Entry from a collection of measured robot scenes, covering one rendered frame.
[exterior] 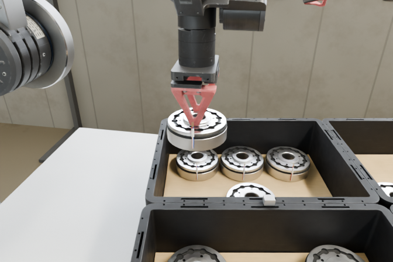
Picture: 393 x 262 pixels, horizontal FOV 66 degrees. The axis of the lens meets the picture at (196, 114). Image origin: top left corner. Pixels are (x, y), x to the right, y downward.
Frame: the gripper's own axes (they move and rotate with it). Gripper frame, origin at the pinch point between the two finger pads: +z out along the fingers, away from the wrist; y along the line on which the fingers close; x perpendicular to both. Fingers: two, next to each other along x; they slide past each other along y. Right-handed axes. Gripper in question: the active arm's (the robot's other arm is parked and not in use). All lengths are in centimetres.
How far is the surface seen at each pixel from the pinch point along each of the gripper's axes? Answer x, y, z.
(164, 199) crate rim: 4.5, -7.8, 12.4
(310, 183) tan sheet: -25.0, 12.1, 21.9
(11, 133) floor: 172, 152, 101
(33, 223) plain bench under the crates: 42, 5, 35
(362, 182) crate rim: -30.2, 1.1, 12.2
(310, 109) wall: -62, 155, 67
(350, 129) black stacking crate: -35.9, 25.3, 14.0
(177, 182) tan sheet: 5.4, 8.9, 22.0
